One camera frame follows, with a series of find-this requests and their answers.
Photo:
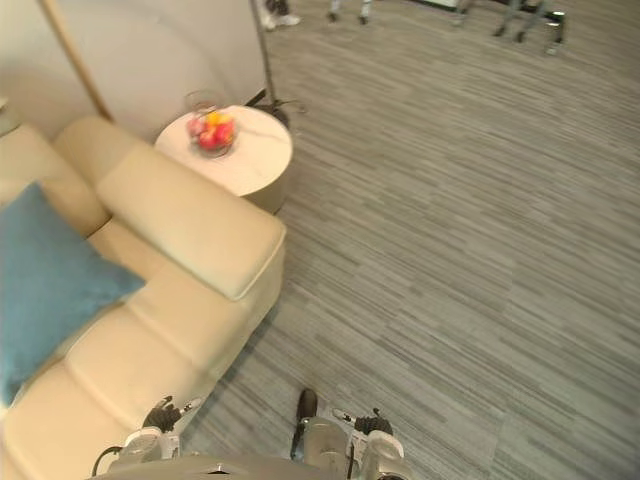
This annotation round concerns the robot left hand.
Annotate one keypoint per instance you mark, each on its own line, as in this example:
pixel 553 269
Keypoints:
pixel 161 417

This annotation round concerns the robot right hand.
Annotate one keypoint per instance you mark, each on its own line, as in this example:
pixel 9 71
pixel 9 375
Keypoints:
pixel 372 424

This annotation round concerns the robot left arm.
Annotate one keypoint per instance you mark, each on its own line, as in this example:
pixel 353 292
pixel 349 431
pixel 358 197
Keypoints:
pixel 145 445

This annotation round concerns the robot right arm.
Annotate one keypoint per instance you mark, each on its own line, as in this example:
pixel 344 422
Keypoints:
pixel 382 452

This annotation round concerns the robot grey torso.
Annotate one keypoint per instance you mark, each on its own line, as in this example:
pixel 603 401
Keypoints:
pixel 210 467

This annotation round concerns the teal square cushion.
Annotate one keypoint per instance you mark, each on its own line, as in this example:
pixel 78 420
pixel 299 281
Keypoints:
pixel 45 280

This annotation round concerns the cream leather sofa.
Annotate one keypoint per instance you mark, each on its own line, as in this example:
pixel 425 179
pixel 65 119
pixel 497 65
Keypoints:
pixel 190 235

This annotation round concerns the round white marble side table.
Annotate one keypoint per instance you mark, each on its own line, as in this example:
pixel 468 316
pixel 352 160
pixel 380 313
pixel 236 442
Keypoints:
pixel 260 155

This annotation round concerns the red apple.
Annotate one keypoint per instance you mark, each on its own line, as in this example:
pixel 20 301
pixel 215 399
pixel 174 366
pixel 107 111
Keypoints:
pixel 215 137

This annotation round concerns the clear glass fruit bowl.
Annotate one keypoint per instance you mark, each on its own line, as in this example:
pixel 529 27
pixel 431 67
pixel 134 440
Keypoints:
pixel 212 132

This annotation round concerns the orange fruit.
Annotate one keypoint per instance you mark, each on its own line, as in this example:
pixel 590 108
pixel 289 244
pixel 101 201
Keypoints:
pixel 214 118

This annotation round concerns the slanted light wooden pole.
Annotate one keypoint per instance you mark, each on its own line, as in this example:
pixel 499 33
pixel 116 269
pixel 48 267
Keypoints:
pixel 75 55

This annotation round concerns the grey metal stand pole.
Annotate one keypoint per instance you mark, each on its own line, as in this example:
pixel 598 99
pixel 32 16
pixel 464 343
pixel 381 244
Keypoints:
pixel 267 55

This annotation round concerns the person's white shoe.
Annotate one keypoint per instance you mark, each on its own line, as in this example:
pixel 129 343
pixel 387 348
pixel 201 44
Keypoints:
pixel 282 20

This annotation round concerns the grey chair legs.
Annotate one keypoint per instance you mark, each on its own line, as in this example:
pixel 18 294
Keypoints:
pixel 350 10

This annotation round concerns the metal wheeled rack frame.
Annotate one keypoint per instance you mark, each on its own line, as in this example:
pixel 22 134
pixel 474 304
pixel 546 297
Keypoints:
pixel 530 20

